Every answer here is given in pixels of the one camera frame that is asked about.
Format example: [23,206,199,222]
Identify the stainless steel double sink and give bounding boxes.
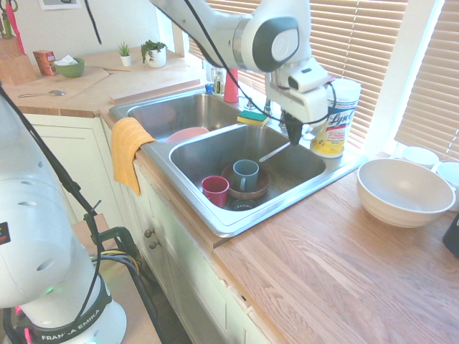
[108,88,370,238]

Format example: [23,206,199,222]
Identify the dark green clamp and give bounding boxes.
[82,211,144,277]

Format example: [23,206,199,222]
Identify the silver spoon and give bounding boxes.
[17,89,67,99]

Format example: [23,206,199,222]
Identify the small white bowls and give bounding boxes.
[435,161,459,212]

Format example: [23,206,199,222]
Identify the white kitchen cabinet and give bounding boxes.
[21,113,273,344]

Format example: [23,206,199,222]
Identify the sink drain strainer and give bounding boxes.
[227,198,262,212]

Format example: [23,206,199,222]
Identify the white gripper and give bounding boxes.
[265,65,330,146]

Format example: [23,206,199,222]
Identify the red cup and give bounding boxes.
[200,175,230,208]

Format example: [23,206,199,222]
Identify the white picture frame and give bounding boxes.
[37,0,83,11]

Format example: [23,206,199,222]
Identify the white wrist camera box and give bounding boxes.
[288,65,330,93]

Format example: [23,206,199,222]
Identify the yellow green sponge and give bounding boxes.
[236,110,270,127]

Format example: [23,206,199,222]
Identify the brown wooden bowl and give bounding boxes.
[221,163,272,200]

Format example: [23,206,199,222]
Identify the pink handled knife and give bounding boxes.
[7,0,25,55]

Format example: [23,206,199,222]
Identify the green bowl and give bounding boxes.
[53,57,86,79]

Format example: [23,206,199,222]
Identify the red spray bottle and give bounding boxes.
[223,67,240,104]

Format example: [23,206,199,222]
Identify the trailing plant white pot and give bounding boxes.
[140,39,169,69]

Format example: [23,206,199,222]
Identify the small spiky potted plant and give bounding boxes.
[117,41,133,67]

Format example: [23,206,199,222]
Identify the black camera cable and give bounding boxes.
[182,0,338,126]

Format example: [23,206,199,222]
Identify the orange dish cloth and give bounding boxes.
[110,117,158,197]

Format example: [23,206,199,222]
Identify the large white bowl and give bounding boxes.
[356,158,457,229]

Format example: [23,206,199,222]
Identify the Lysol wipes canister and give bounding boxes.
[310,78,362,159]

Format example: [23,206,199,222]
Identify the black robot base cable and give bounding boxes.
[0,84,108,323]

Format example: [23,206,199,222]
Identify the orange box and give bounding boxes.
[32,49,57,77]

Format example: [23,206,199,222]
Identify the wooden knife block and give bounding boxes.
[0,34,39,87]

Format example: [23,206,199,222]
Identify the pink bowl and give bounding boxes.
[165,126,210,144]

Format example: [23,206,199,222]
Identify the grey mug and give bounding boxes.
[232,159,260,193]

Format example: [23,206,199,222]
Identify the clear pump soap bottle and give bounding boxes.
[210,66,225,95]

